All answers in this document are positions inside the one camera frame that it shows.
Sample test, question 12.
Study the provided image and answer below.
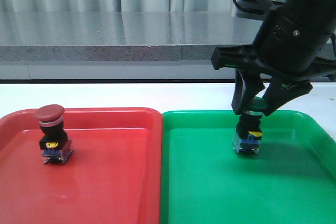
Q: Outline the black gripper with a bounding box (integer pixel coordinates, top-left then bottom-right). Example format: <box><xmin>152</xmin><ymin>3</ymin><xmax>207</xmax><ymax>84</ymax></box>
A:
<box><xmin>211</xmin><ymin>6</ymin><xmax>335</xmax><ymax>116</ymax></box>

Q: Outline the green mushroom push button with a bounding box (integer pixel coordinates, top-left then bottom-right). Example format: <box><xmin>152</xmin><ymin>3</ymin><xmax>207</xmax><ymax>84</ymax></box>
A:
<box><xmin>233</xmin><ymin>97</ymin><xmax>268</xmax><ymax>155</ymax></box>

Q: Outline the red mushroom push button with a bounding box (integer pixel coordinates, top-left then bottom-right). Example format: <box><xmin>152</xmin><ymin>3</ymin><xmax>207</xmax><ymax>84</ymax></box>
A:
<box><xmin>34</xmin><ymin>104</ymin><xmax>73</xmax><ymax>164</ymax></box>

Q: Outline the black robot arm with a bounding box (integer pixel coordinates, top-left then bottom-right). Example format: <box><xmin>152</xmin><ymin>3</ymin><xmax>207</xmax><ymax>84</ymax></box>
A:
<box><xmin>211</xmin><ymin>0</ymin><xmax>335</xmax><ymax>115</ymax></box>

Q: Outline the green plastic tray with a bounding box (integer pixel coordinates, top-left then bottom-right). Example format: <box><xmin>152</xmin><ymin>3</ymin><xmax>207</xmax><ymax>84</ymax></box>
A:
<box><xmin>160</xmin><ymin>111</ymin><xmax>335</xmax><ymax>223</ymax></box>

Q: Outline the red plastic tray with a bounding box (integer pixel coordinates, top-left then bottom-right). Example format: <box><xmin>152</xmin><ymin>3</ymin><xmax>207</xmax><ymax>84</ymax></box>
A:
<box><xmin>1</xmin><ymin>108</ymin><xmax>162</xmax><ymax>223</ymax></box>

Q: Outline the grey stone counter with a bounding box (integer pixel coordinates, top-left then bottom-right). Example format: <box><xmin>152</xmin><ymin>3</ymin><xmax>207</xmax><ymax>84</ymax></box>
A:
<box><xmin>1</xmin><ymin>11</ymin><xmax>261</xmax><ymax>82</ymax></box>

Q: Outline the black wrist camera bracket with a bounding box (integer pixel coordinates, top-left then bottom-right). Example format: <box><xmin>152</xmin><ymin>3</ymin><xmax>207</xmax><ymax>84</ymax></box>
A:
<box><xmin>232</xmin><ymin>0</ymin><xmax>284</xmax><ymax>20</ymax></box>

